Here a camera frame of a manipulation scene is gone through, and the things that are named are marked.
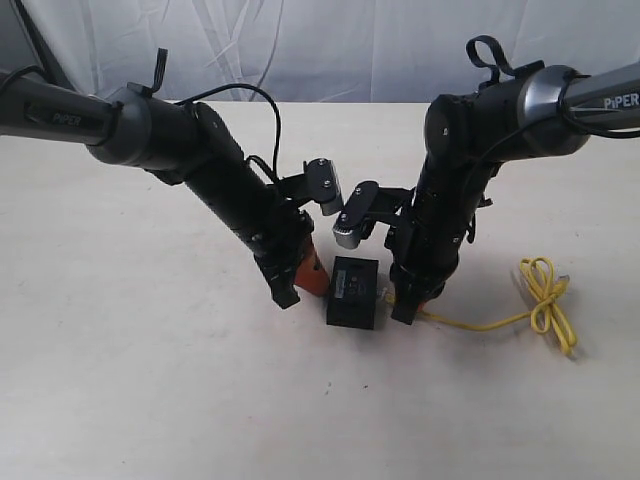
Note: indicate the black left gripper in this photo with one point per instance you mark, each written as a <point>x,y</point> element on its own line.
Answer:
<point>285,254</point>

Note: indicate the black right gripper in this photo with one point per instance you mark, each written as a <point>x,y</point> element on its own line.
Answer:
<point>425,248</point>

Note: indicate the small black box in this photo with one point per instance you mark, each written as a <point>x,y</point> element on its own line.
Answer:
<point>353,293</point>

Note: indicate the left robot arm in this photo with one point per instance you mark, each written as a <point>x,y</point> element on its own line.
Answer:
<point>188,144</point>

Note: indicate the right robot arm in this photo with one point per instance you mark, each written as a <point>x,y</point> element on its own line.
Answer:
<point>551,112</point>

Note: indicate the white backdrop curtain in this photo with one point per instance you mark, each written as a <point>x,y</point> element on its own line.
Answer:
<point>316,51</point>

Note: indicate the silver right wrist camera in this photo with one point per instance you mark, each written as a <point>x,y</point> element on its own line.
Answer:
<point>354,222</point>

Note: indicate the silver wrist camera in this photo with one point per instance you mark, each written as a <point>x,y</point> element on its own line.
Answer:
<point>322,186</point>
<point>354,222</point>

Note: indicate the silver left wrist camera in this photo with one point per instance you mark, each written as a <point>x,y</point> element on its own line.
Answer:
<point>322,186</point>

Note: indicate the dark window frame post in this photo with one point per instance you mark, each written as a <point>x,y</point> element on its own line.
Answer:
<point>44,55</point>

